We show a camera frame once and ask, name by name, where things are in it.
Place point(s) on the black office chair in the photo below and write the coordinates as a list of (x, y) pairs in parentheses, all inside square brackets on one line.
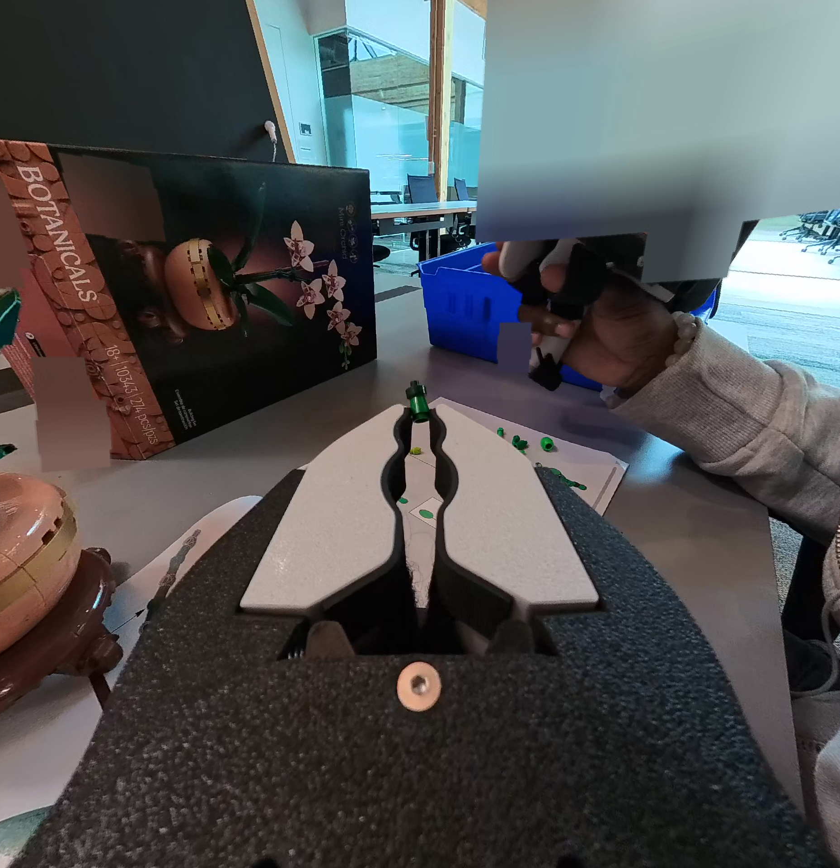
[(464, 190), (422, 188)]

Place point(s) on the person's grey hoodie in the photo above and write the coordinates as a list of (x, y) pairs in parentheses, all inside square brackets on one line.
[(836, 780)]

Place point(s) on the wooden pillar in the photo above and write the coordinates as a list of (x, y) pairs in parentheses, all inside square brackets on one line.
[(440, 102)]

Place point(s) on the person's right forearm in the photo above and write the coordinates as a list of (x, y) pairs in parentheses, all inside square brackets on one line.
[(765, 434)]

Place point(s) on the white office table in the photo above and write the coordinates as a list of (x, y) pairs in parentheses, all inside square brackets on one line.
[(420, 209)]

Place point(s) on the white instruction booklet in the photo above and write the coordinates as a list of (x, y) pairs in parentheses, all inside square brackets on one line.
[(582, 454)]

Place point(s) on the toy brick orchid pot model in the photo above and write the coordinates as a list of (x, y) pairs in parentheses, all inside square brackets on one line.
[(26, 542)]

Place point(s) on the person's dark pants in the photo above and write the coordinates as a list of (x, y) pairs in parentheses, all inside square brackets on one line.
[(809, 610)]

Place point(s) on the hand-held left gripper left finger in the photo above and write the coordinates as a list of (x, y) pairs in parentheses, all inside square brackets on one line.
[(325, 529)]

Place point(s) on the grey desk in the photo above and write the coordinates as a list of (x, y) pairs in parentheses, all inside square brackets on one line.
[(664, 542)]

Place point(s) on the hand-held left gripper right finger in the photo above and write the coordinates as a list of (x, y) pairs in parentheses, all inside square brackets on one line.
[(514, 536)]

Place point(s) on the green toy brick stem piece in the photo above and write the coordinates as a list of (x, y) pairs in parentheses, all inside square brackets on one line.
[(418, 403)]

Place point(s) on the row of office chairs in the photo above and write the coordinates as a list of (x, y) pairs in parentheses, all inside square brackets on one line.
[(823, 234)]

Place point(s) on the blue plastic bin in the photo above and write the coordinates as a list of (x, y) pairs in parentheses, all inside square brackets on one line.
[(460, 305)]

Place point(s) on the toy orchid set box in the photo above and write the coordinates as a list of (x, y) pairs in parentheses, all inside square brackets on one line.
[(223, 352)]

